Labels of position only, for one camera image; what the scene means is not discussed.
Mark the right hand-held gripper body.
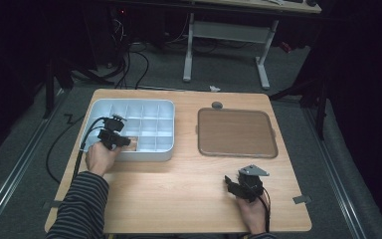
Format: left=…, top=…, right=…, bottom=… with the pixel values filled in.
left=234, top=164, right=271, bottom=204

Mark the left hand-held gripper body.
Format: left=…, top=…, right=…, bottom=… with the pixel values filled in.
left=96, top=114, right=128, bottom=151

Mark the white divided storage box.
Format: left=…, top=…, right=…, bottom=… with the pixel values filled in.
left=79, top=98, right=176, bottom=163

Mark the person's left hand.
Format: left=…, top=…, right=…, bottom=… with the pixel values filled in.
left=85, top=140, right=124, bottom=178

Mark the person's right hand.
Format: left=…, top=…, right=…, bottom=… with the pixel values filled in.
left=235, top=194, right=271, bottom=235

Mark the brown wooden tray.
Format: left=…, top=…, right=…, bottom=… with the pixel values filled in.
left=196, top=107, right=280, bottom=159

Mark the grey tape piece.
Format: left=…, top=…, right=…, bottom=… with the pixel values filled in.
left=291, top=194, right=312, bottom=205
left=42, top=199, right=64, bottom=211

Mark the black metal stand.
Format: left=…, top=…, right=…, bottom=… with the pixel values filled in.
left=269, top=75, right=330, bottom=141
left=42, top=58, right=115, bottom=120

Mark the white-legged wooden desk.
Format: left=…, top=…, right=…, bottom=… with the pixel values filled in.
left=181, top=0, right=323, bottom=92

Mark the right hand-held gripper black cable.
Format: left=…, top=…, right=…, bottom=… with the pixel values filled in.
left=254, top=185, right=272, bottom=234

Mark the hand-held gripper black cable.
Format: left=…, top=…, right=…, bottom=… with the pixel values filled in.
left=71, top=116, right=109, bottom=183
left=254, top=185, right=272, bottom=234

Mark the left hand-held gripper black cable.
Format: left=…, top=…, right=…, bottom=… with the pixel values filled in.
left=71, top=116, right=109, bottom=183

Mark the long black floor cable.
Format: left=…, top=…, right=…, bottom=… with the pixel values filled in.
left=45, top=113, right=88, bottom=185

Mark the black floor cable bundle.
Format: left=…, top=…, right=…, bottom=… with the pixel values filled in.
left=110, top=16, right=151, bottom=91

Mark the metal floor rail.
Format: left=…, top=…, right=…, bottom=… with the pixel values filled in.
left=0, top=89, right=68, bottom=231
left=304, top=108, right=368, bottom=239

